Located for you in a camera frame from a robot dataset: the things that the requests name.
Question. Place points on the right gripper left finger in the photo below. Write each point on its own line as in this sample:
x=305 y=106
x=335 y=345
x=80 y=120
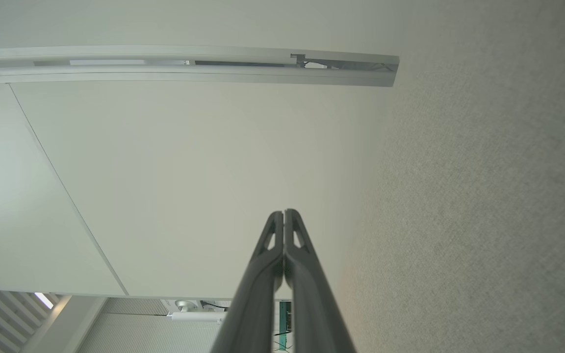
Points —
x=250 y=314

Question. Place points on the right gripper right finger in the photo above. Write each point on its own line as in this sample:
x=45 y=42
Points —
x=317 y=314

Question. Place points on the white ceiling mounted device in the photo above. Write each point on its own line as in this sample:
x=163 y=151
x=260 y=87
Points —
x=194 y=316

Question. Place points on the ceiling light strip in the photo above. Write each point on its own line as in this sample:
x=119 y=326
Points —
x=43 y=300

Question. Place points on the white ceiling rail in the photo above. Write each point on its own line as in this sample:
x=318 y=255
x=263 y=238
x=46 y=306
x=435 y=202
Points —
x=165 y=76

